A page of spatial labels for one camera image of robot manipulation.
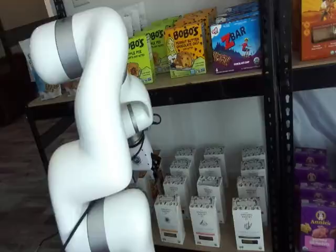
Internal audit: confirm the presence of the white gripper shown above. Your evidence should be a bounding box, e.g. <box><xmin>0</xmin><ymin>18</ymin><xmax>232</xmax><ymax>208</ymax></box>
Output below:
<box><xmin>130</xmin><ymin>139</ymin><xmax>165</xmax><ymax>186</ymax></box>

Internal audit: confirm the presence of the white box yellow strip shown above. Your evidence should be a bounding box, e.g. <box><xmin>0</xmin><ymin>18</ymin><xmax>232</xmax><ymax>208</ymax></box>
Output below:
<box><xmin>153</xmin><ymin>194</ymin><xmax>186</xmax><ymax>245</ymax></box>
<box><xmin>169</xmin><ymin>159</ymin><xmax>195</xmax><ymax>182</ymax></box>
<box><xmin>174</xmin><ymin>146</ymin><xmax>197</xmax><ymax>163</ymax></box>
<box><xmin>162</xmin><ymin>174</ymin><xmax>190</xmax><ymax>211</ymax></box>

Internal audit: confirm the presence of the white box pink strip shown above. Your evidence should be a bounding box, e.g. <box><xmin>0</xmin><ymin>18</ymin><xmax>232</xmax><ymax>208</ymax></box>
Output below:
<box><xmin>198</xmin><ymin>158</ymin><xmax>228</xmax><ymax>182</ymax></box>
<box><xmin>203</xmin><ymin>145</ymin><xmax>226</xmax><ymax>161</ymax></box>
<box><xmin>188</xmin><ymin>195</ymin><xmax>222</xmax><ymax>247</ymax></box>
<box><xmin>196</xmin><ymin>174</ymin><xmax>227</xmax><ymax>224</ymax></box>

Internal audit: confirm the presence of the white box grey strip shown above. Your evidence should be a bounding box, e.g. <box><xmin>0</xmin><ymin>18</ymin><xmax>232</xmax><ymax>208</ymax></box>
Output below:
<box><xmin>241</xmin><ymin>146</ymin><xmax>266</xmax><ymax>162</ymax></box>
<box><xmin>236</xmin><ymin>175</ymin><xmax>268</xmax><ymax>226</ymax></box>
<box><xmin>232</xmin><ymin>197</ymin><xmax>264</xmax><ymax>250</ymax></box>
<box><xmin>240</xmin><ymin>159</ymin><xmax>267</xmax><ymax>179</ymax></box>

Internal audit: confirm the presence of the brown upper shelf board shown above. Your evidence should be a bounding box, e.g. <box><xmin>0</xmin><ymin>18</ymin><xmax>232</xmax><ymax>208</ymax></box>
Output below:
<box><xmin>27</xmin><ymin>68</ymin><xmax>265</xmax><ymax>108</ymax></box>

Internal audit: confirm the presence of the green Bobo's apple pie box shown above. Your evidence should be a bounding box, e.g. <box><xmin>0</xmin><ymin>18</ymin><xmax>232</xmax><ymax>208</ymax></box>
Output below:
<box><xmin>151</xmin><ymin>15</ymin><xmax>183</xmax><ymax>34</ymax></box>
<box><xmin>143</xmin><ymin>28</ymin><xmax>169</xmax><ymax>75</ymax></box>
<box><xmin>128</xmin><ymin>35</ymin><xmax>155</xmax><ymax>85</ymax></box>

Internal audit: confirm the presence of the yellow Bobo's peanut butter box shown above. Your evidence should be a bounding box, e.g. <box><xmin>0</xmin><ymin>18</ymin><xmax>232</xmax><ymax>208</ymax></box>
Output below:
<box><xmin>164</xmin><ymin>22</ymin><xmax>207</xmax><ymax>79</ymax></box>
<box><xmin>201</xmin><ymin>7</ymin><xmax>218</xmax><ymax>27</ymax></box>
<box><xmin>182</xmin><ymin>12</ymin><xmax>215</xmax><ymax>68</ymax></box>

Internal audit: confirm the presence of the blue Zbar box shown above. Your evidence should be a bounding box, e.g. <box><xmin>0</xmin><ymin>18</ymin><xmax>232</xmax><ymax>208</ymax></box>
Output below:
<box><xmin>215</xmin><ymin>9</ymin><xmax>260</xmax><ymax>25</ymax></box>
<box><xmin>223</xmin><ymin>1</ymin><xmax>260</xmax><ymax>14</ymax></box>
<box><xmin>209</xmin><ymin>16</ymin><xmax>263</xmax><ymax>75</ymax></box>

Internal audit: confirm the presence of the purple Annie's box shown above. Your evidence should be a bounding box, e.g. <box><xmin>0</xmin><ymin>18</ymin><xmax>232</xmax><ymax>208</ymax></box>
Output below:
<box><xmin>300</xmin><ymin>198</ymin><xmax>336</xmax><ymax>252</ymax></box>
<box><xmin>299</xmin><ymin>181</ymin><xmax>336</xmax><ymax>204</ymax></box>
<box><xmin>293</xmin><ymin>146</ymin><xmax>328</xmax><ymax>170</ymax></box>
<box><xmin>294</xmin><ymin>166</ymin><xmax>331</xmax><ymax>184</ymax></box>

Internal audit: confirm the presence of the brown side shelf board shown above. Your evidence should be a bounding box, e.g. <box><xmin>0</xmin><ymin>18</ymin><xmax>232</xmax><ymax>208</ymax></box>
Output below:
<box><xmin>292</xmin><ymin>51</ymin><xmax>336</xmax><ymax>71</ymax></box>

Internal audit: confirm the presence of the orange snack box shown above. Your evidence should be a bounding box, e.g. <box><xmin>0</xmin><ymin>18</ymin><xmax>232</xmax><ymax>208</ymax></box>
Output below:
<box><xmin>300</xmin><ymin>0</ymin><xmax>336</xmax><ymax>62</ymax></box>

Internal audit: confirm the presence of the white blue snack bag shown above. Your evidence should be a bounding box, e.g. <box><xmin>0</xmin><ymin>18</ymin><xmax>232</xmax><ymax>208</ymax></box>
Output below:
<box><xmin>61</xmin><ymin>78</ymin><xmax>79</xmax><ymax>96</ymax></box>
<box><xmin>33</xmin><ymin>70</ymin><xmax>62</xmax><ymax>102</ymax></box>

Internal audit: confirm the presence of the white cloth sheet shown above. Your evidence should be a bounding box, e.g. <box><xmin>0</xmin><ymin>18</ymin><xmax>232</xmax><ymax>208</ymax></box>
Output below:
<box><xmin>292</xmin><ymin>90</ymin><xmax>336</xmax><ymax>149</ymax></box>

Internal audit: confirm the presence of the dark wooden cabinet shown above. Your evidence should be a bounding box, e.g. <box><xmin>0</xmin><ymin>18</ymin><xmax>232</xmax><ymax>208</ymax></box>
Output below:
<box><xmin>0</xmin><ymin>49</ymin><xmax>31</xmax><ymax>128</ymax></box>

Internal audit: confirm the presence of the dark wrist camera module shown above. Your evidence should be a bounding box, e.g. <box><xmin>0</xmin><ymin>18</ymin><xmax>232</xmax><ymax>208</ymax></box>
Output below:
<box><xmin>150</xmin><ymin>153</ymin><xmax>161</xmax><ymax>171</ymax></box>

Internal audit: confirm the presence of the black upper shelf rail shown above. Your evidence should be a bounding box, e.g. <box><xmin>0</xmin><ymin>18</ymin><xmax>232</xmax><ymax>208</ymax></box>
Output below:
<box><xmin>146</xmin><ymin>77</ymin><xmax>266</xmax><ymax>108</ymax></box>

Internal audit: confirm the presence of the black perforated shelf post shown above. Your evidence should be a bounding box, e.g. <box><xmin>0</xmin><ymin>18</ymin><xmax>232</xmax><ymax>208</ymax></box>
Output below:
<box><xmin>258</xmin><ymin>0</ymin><xmax>280</xmax><ymax>252</ymax></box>
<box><xmin>277</xmin><ymin>0</ymin><xmax>295</xmax><ymax>252</ymax></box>

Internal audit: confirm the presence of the thin black shelf post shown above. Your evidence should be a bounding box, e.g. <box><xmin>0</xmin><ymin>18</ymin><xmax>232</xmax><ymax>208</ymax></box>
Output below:
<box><xmin>25</xmin><ymin>104</ymin><xmax>50</xmax><ymax>169</ymax></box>

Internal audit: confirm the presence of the white wall switch plate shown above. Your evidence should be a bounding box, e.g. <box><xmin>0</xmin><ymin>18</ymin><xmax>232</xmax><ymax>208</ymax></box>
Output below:
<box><xmin>122</xmin><ymin>2</ymin><xmax>146</xmax><ymax>37</ymax></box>

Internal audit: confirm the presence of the black side shelf rail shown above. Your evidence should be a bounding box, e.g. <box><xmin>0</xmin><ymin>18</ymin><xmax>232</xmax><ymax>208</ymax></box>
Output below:
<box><xmin>292</xmin><ymin>65</ymin><xmax>336</xmax><ymax>92</ymax></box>

